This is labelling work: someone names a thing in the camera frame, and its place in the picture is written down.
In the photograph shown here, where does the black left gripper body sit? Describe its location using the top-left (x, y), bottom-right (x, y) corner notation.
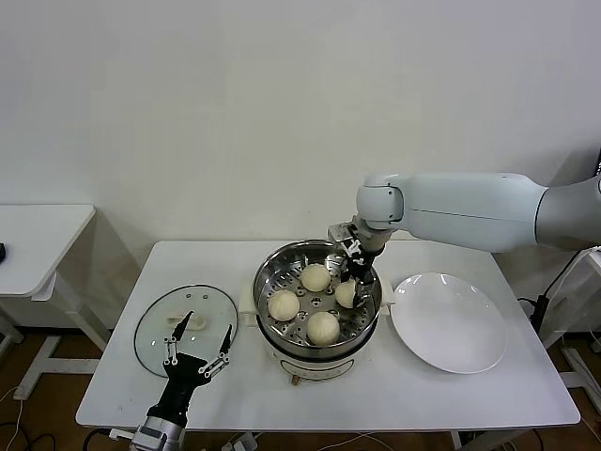
top-left (146, 354), bottom-right (220, 420)

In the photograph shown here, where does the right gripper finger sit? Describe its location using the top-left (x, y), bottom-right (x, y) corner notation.
top-left (335, 261), bottom-right (358, 286)
top-left (352, 280), bottom-right (375, 308)

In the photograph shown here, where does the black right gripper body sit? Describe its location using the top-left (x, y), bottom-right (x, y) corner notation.
top-left (348, 250), bottom-right (378, 286)

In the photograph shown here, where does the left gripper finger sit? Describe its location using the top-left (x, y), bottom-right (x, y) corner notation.
top-left (197, 323), bottom-right (234, 378)
top-left (162, 309), bottom-right (194, 366)

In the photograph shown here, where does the white steamed baozi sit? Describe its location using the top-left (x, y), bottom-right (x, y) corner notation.
top-left (333, 280), bottom-right (359, 309)
top-left (306, 312), bottom-right (341, 348)
top-left (300, 263), bottom-right (332, 292)
top-left (268, 289), bottom-right (301, 321)

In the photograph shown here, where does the round glass pot lid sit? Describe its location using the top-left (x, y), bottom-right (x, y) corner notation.
top-left (133, 284), bottom-right (240, 377)

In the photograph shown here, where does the stainless steel steamer basket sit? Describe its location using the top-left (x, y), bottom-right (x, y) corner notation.
top-left (252, 240), bottom-right (382, 351)

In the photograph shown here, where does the white floor power strip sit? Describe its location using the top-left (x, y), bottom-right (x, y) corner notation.
top-left (220, 431), bottom-right (257, 451)

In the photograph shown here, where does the white oval plate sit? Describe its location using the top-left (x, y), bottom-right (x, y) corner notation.
top-left (390, 272), bottom-right (509, 376)

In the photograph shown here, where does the black power adapter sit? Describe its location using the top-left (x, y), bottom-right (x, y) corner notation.
top-left (518, 294), bottom-right (550, 335)

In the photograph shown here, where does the white side table with laptop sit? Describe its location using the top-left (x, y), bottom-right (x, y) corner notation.
top-left (534, 243), bottom-right (601, 391)

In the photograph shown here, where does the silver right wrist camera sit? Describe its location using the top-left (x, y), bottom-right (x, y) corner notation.
top-left (328, 223), bottom-right (361, 250)

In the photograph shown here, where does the white floor cable with plug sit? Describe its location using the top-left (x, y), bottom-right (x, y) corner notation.
top-left (0, 385), bottom-right (28, 451)

